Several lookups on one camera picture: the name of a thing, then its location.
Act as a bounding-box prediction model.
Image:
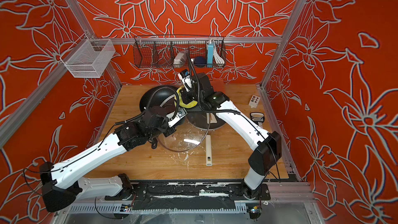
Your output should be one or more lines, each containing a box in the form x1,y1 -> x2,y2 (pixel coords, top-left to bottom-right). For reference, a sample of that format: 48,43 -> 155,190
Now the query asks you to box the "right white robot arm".
192,73 -> 282,200

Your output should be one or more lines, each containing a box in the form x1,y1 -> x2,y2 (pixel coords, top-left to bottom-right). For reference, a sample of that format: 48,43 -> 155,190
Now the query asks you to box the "light blue box in basket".
207,40 -> 214,68

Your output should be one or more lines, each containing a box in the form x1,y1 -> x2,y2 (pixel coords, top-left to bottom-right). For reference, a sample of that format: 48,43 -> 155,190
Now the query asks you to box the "dark blue round object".
193,56 -> 207,68

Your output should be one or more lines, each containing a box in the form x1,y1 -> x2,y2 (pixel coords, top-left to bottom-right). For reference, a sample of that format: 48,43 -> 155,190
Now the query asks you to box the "black long-handled peeler tool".
250,112 -> 265,129

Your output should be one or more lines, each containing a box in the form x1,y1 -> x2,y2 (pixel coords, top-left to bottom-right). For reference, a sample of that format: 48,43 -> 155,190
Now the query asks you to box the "black wire wall basket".
133,35 -> 226,68

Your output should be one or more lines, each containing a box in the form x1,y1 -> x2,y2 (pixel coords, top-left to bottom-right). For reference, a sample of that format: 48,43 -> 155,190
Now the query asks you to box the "white mesh wall basket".
62,39 -> 115,78

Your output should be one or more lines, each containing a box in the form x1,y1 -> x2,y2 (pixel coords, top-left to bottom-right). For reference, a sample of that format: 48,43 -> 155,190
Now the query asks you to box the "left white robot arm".
39,106 -> 186,213

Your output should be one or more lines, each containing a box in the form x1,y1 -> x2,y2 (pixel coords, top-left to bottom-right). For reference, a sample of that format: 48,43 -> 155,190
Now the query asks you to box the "yellow microfiber cloth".
177,86 -> 198,109

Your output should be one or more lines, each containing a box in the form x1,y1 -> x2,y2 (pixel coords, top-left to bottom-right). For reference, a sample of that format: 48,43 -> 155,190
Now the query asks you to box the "black frying pan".
139,85 -> 177,112

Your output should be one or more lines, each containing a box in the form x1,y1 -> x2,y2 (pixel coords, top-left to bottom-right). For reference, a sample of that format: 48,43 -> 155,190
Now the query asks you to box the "white cable bundle in basket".
213,45 -> 224,67

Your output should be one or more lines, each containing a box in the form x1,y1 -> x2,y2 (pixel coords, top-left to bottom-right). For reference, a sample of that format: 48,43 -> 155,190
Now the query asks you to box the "white remote with buttons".
248,95 -> 261,108

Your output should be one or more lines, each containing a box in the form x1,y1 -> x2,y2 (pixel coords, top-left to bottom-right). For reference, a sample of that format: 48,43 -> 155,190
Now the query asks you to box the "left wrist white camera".
167,108 -> 187,128

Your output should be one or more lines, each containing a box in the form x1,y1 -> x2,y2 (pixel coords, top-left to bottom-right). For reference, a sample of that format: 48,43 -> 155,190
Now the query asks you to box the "glass lid with beige handle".
187,106 -> 226,131

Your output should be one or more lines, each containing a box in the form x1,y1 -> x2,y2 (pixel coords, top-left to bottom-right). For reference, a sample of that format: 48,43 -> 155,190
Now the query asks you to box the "glass pot lid black knob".
158,116 -> 209,152

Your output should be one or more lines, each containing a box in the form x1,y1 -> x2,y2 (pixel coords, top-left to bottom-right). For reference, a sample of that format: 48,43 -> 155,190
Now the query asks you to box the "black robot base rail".
102,179 -> 271,211

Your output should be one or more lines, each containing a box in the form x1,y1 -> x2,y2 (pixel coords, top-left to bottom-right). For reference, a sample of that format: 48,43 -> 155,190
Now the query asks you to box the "white packet in basket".
173,50 -> 188,68

